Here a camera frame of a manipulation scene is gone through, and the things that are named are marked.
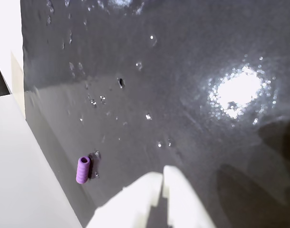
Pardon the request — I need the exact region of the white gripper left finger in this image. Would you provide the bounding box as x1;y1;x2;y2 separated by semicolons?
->
87;172;164;228

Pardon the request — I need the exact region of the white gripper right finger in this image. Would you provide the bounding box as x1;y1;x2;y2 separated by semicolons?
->
163;165;217;228

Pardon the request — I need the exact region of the purple ribbed pen grip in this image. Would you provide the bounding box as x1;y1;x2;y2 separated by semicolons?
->
75;155;91;185

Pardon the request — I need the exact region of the black glossy mat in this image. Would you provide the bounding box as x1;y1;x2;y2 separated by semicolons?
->
20;0;290;228

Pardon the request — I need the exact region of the pale wooden board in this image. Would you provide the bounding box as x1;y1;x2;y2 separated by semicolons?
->
10;49;26;118

